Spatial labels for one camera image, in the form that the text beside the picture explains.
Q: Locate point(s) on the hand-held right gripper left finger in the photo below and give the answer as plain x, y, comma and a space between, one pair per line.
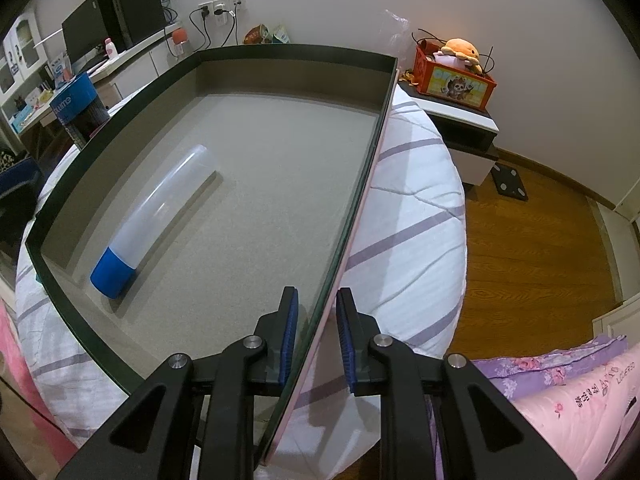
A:
289, 340

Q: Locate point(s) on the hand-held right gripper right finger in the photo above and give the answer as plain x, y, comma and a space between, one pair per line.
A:
345, 345

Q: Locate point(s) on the pink box with dark rim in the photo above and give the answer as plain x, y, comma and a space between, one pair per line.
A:
280, 160

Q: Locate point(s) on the translucent tube with blue cap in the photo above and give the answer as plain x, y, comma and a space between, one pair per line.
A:
165, 200

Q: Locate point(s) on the blue carton box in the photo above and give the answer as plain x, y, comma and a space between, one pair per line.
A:
75, 97

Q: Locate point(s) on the white nightstand with dark top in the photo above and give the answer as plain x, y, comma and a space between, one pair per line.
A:
470, 160

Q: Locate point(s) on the black floor scale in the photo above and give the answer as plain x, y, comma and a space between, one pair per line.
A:
510, 182

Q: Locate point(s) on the pink cloth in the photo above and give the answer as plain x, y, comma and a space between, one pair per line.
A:
25, 385

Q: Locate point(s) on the red printed crate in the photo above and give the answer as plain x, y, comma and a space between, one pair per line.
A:
452, 85

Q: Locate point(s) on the white furniture panel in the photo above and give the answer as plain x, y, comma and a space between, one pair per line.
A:
620, 270

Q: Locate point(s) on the blue and white snack bag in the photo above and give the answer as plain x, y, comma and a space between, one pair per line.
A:
280, 35

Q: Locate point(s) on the colourful snack bag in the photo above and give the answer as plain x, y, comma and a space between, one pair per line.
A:
256, 36

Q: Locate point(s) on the white desk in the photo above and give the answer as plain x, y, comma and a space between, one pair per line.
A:
135, 67

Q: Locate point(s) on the orange plush toy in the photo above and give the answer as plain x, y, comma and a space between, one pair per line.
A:
460, 49

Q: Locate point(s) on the clear bottle with red cap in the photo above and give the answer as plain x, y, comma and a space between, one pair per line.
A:
180, 40

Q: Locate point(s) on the clear plastic bag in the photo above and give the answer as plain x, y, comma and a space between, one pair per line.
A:
397, 30

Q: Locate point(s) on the pink lotion bottle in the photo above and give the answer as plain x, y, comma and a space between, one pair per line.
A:
110, 49

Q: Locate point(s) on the black speaker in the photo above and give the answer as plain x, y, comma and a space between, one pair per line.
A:
135, 10

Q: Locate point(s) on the black monitor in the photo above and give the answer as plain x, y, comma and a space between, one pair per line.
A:
82, 35

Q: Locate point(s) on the white glass-door cabinet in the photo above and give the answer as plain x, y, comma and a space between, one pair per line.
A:
20, 55

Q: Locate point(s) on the white wall sockets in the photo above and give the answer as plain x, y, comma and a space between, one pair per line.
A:
222, 7

